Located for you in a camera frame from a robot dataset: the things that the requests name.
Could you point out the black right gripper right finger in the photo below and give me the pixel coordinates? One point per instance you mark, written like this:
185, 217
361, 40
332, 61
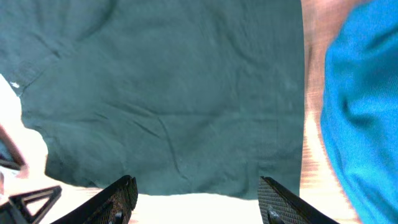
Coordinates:
278, 205

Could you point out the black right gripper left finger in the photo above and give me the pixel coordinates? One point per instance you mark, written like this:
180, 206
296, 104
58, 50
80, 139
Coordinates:
113, 205

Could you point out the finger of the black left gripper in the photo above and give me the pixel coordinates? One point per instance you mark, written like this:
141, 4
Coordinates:
15, 211
12, 136

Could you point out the black shorts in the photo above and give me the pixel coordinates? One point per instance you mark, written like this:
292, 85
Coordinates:
187, 96

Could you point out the blue shirt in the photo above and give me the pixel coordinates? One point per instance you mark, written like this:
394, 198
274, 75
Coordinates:
359, 115

